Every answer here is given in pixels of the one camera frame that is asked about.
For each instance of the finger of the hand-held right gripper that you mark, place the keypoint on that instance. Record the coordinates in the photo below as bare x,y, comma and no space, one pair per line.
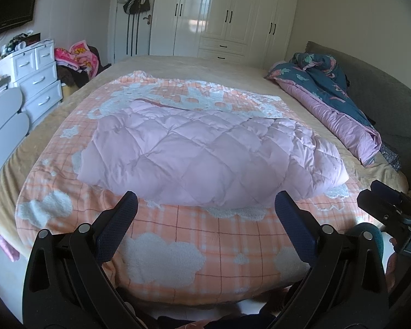
376,209
388,193

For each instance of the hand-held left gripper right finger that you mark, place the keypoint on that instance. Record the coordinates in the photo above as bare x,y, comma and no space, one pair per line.
289,216

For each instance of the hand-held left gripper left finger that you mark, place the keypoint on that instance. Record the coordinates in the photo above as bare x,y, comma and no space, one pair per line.
125,209

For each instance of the pink quilted jacket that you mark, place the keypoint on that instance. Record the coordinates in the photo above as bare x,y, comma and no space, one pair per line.
198,150

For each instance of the dark clothes pile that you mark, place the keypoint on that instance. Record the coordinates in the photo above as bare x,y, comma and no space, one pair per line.
72,75

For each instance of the person's right hand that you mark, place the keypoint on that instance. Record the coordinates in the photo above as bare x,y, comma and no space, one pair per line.
392,274

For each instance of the dark patterned cloth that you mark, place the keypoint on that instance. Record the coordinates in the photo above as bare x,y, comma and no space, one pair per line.
390,157

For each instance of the orange checked cloud blanket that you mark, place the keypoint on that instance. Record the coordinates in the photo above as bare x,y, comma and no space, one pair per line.
178,246

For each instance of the grey headboard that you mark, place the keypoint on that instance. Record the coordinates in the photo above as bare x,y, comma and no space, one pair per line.
380,85

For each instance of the teal floral quilt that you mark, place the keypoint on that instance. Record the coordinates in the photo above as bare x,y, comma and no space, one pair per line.
315,82

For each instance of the white drawer cabinet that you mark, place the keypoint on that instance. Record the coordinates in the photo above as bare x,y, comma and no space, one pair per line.
34,78

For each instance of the pink cartoon blanket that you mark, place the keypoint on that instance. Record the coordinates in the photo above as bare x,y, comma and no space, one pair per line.
78,54

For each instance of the bed with beige sheet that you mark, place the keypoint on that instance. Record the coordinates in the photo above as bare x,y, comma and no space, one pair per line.
205,67

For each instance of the white door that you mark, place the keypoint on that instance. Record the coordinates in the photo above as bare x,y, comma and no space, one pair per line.
137,37

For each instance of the dark small box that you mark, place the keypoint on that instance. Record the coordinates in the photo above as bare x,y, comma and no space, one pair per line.
33,39

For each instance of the white wardrobe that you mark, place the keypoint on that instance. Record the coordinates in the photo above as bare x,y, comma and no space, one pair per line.
226,13

